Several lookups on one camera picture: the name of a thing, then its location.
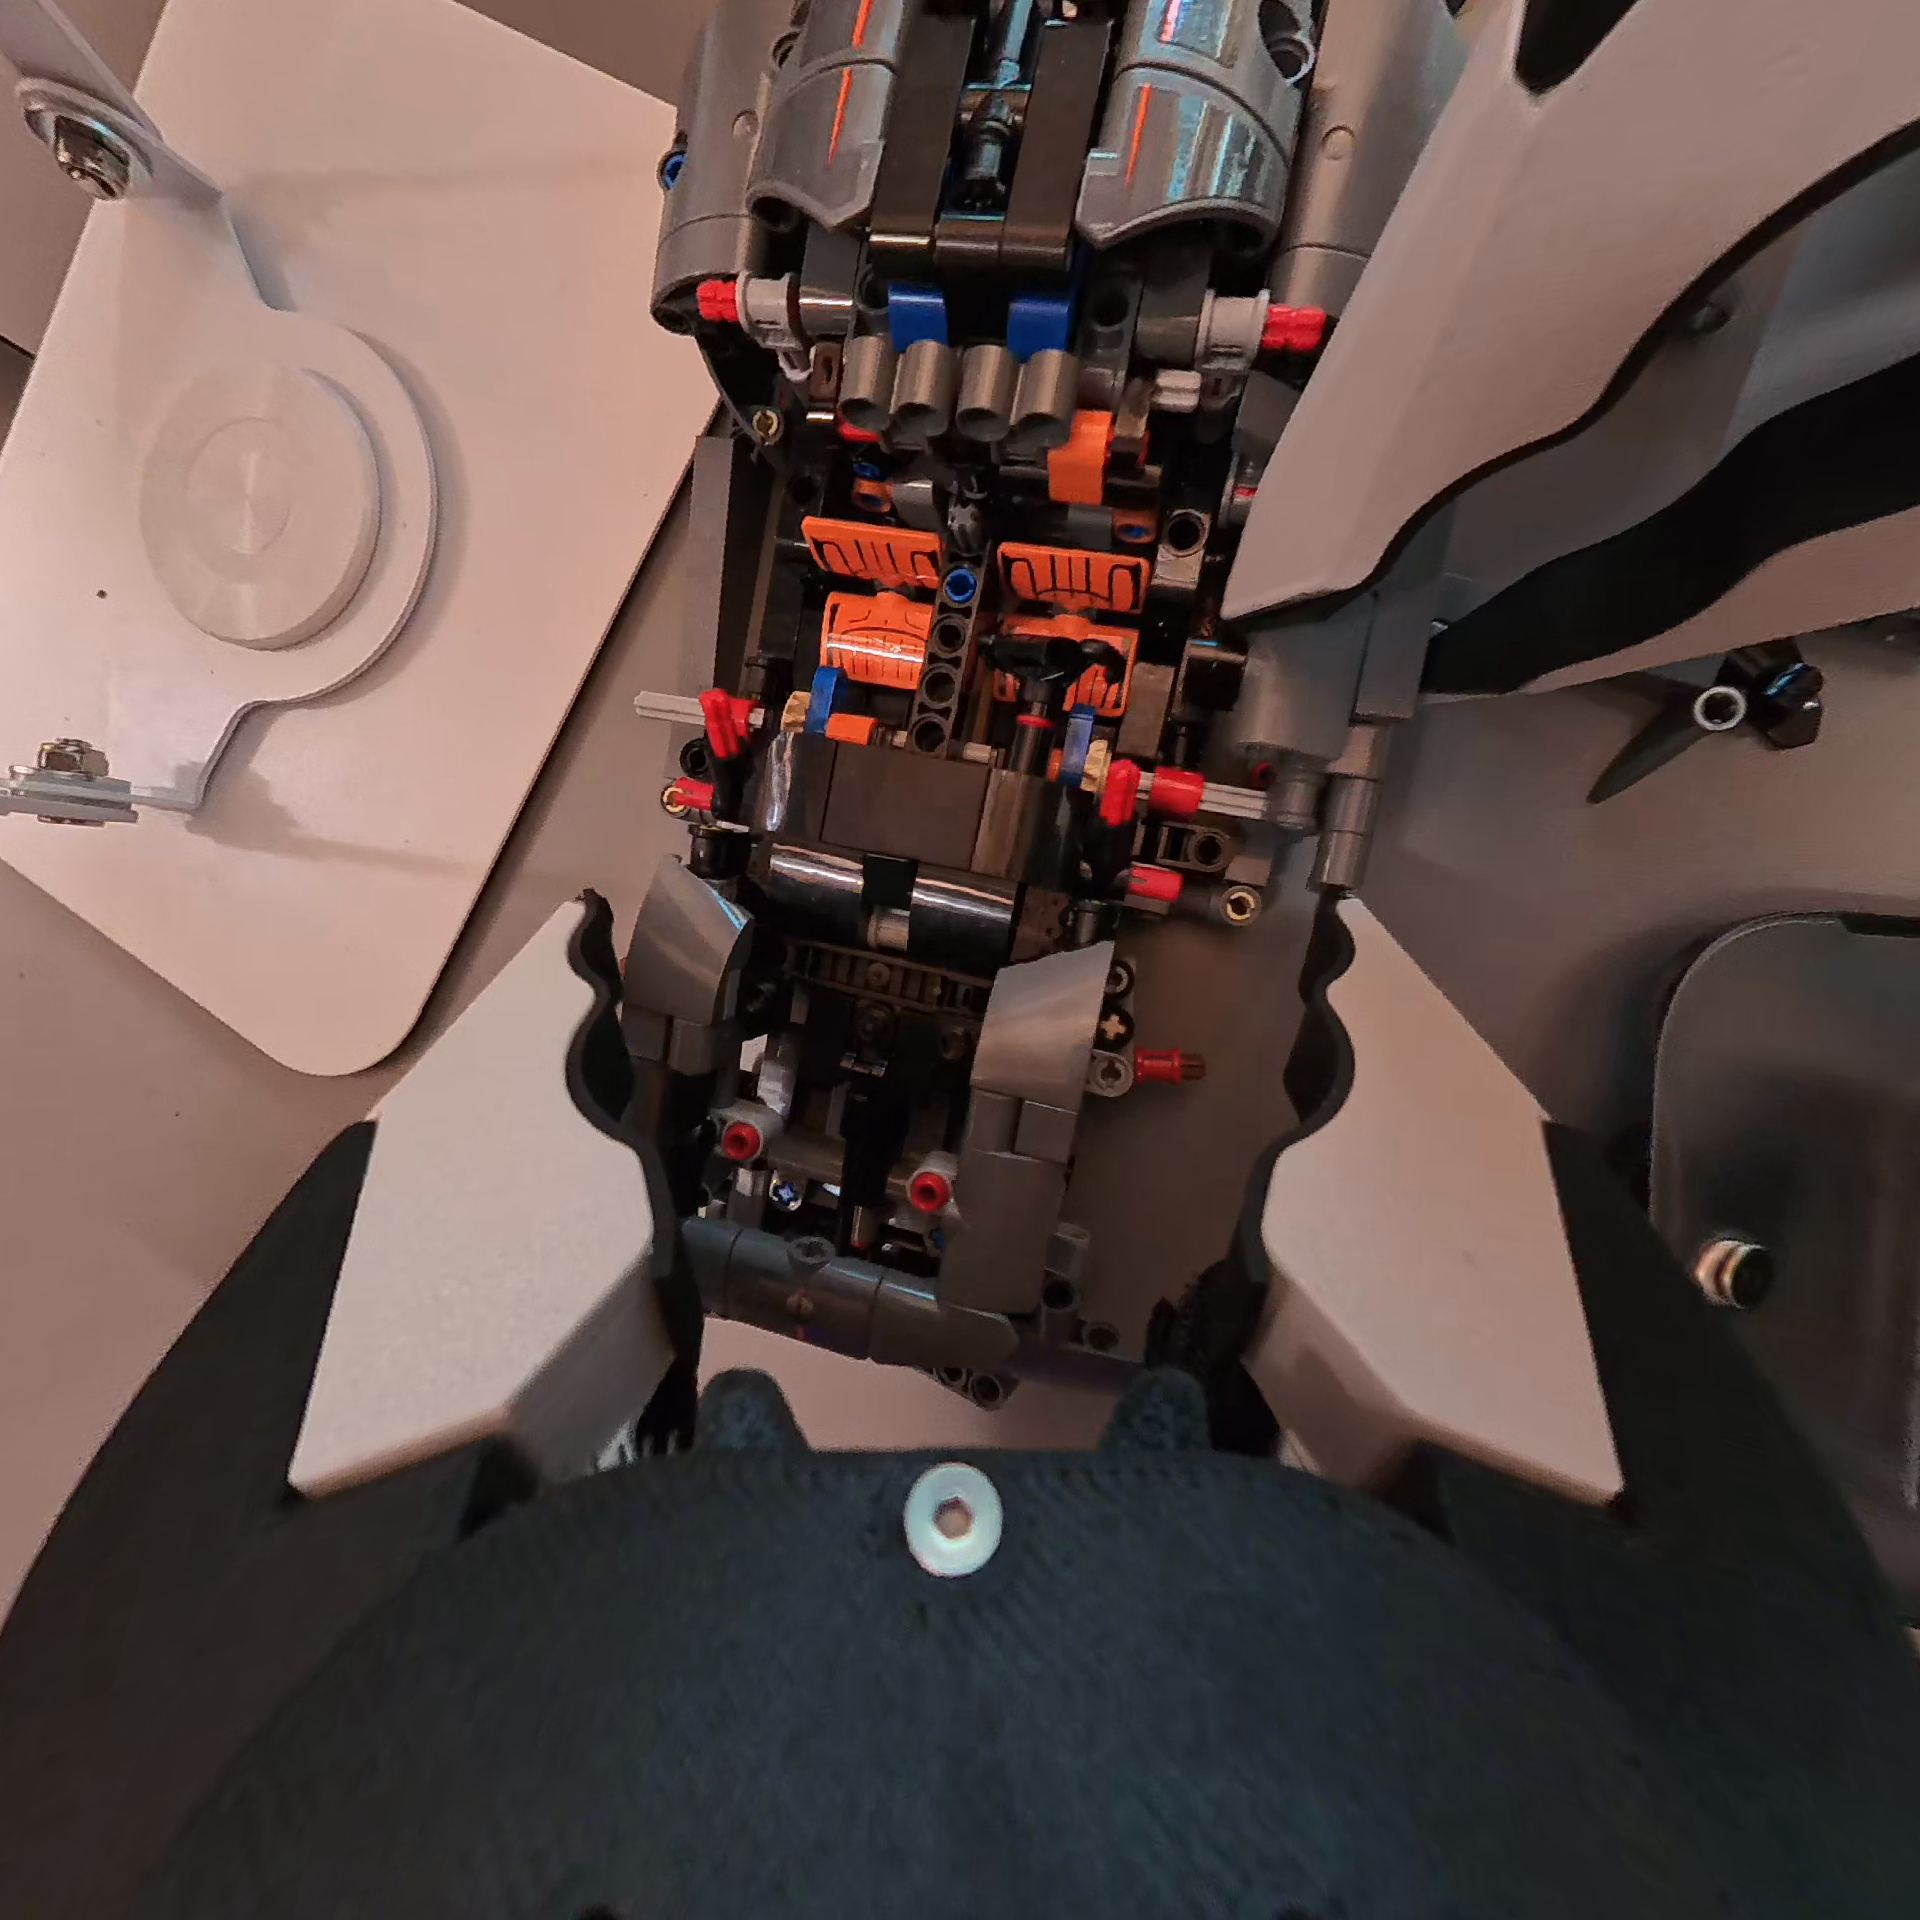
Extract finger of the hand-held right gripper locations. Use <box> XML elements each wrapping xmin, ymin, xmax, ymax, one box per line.
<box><xmin>1409</xmin><ymin>141</ymin><xmax>1920</xmax><ymax>706</ymax></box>
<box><xmin>1217</xmin><ymin>0</ymin><xmax>1920</xmax><ymax>623</ymax></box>

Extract lego car model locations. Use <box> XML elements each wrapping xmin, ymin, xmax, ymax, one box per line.
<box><xmin>617</xmin><ymin>0</ymin><xmax>1479</xmax><ymax>1403</ymax></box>

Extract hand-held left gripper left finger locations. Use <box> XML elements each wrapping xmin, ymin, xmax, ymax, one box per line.
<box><xmin>285</xmin><ymin>886</ymin><xmax>705</xmax><ymax>1499</ymax></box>

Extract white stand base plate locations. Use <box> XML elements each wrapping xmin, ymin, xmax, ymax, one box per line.
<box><xmin>0</xmin><ymin>0</ymin><xmax>719</xmax><ymax>1079</ymax></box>

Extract grey lego side panel assembly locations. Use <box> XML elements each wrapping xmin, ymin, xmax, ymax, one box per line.
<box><xmin>1230</xmin><ymin>592</ymin><xmax>1420</xmax><ymax>893</ymax></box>

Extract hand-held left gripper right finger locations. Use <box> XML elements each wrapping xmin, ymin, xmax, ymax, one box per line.
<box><xmin>1146</xmin><ymin>890</ymin><xmax>1629</xmax><ymax>1506</ymax></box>

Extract clear round disc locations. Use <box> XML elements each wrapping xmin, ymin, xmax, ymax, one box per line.
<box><xmin>140</xmin><ymin>368</ymin><xmax>384</xmax><ymax>648</ymax></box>

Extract black lego blade piece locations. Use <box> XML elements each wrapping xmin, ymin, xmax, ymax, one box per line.
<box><xmin>1591</xmin><ymin>696</ymin><xmax>1748</xmax><ymax>805</ymax></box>

